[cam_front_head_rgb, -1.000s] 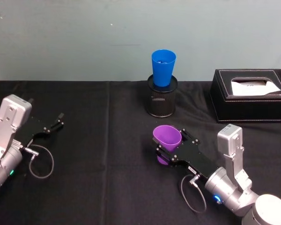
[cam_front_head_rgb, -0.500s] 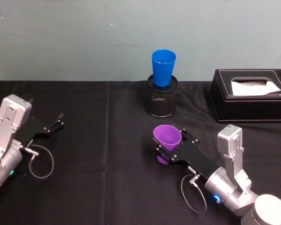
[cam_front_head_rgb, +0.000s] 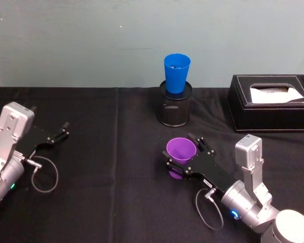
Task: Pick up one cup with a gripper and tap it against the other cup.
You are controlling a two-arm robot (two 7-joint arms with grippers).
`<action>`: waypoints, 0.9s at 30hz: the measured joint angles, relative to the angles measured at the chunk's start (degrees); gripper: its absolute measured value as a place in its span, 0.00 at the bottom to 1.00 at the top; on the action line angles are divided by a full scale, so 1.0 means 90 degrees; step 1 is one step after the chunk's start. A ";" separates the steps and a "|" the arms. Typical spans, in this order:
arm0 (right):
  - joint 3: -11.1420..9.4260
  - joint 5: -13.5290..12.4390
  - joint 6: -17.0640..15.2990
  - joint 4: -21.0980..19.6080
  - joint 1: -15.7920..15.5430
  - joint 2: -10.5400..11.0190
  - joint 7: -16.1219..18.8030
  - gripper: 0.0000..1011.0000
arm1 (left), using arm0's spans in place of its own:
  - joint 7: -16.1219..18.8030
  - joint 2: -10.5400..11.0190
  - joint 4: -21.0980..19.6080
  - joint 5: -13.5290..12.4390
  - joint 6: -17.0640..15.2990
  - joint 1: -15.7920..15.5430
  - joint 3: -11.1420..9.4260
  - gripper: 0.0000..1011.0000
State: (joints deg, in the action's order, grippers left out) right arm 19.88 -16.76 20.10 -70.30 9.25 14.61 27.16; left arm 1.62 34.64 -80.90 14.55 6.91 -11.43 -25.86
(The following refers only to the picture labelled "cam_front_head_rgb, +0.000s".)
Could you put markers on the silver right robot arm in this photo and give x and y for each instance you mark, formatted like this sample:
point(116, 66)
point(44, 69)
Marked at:
point(250, 192)

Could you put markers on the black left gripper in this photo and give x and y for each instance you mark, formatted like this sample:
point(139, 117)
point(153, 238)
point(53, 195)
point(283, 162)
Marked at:
point(38, 138)

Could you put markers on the white tissue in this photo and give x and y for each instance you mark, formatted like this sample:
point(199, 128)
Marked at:
point(271, 95)

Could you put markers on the blue plastic cup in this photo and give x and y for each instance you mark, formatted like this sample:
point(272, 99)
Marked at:
point(176, 76)

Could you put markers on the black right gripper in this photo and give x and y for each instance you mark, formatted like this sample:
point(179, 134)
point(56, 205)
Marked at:
point(210, 168)

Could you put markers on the purple plastic cup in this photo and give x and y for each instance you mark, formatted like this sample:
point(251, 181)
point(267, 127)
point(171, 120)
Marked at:
point(180, 151)

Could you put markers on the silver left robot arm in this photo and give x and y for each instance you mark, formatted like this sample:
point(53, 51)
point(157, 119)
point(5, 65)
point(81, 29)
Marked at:
point(8, 131)

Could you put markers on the black table cloth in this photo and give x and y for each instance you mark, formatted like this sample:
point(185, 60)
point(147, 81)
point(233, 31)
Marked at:
point(96, 177)

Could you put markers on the black mesh pen holder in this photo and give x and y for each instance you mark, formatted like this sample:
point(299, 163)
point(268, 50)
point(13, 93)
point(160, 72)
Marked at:
point(174, 111)

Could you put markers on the black leather tissue box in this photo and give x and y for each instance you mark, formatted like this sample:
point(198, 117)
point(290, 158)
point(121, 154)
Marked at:
point(268, 117)

